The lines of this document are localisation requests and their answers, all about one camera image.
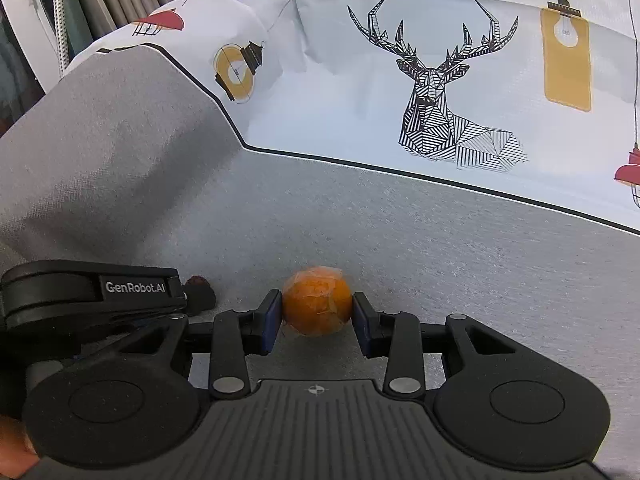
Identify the dark red date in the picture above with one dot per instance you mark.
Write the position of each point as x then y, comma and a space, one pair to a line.
198, 280

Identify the folded grey printed quilt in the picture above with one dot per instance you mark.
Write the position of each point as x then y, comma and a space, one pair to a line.
125, 135

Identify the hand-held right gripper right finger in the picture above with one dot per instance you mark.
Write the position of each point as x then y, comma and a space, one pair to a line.
362, 326

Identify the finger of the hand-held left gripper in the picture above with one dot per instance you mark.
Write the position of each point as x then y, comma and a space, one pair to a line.
201, 302

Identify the plastic-wrapped orange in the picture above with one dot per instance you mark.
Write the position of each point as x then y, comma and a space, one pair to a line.
315, 305

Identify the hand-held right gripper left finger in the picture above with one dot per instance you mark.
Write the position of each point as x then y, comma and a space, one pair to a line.
270, 321

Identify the person's left hand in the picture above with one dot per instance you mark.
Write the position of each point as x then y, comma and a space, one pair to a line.
15, 440

